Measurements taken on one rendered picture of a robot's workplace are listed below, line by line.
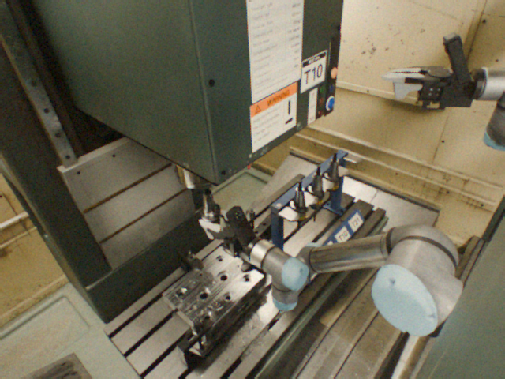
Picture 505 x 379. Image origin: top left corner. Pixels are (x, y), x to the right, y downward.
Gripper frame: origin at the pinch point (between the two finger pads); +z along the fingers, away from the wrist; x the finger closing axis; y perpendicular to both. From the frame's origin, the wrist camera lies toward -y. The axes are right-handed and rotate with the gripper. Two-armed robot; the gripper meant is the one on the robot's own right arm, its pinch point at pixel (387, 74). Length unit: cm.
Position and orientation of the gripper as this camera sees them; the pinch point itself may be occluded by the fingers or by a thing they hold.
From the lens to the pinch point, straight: 92.6
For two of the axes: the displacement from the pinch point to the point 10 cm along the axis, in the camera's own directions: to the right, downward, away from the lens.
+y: 0.6, 7.9, 6.2
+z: -9.8, -0.8, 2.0
